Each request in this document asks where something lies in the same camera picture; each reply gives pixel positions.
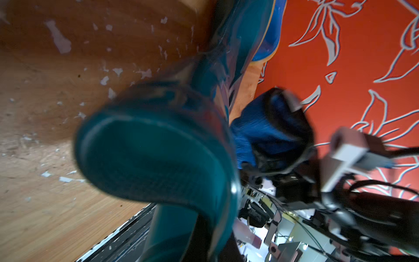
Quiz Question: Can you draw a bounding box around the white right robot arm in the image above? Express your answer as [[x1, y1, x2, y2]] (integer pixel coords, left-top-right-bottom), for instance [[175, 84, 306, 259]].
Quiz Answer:
[[230, 87, 419, 262]]

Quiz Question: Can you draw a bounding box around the teal rubber boot orange sole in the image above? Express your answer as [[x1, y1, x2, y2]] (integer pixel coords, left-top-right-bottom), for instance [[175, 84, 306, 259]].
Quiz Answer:
[[73, 0, 277, 262]]

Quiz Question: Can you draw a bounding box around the blue microfiber cloth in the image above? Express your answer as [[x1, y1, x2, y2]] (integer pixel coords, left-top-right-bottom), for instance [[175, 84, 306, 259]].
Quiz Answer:
[[230, 88, 314, 174]]

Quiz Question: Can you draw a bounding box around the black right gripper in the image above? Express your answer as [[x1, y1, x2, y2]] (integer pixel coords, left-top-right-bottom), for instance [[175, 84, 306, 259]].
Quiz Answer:
[[240, 87, 320, 210]]

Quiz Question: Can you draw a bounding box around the blue rubber boot orange sole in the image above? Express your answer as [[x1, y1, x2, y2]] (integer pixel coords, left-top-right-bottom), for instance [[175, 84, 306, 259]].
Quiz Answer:
[[252, 0, 287, 62]]

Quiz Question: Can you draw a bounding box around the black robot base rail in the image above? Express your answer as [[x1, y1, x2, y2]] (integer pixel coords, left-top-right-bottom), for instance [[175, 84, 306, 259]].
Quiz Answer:
[[78, 204, 156, 262]]

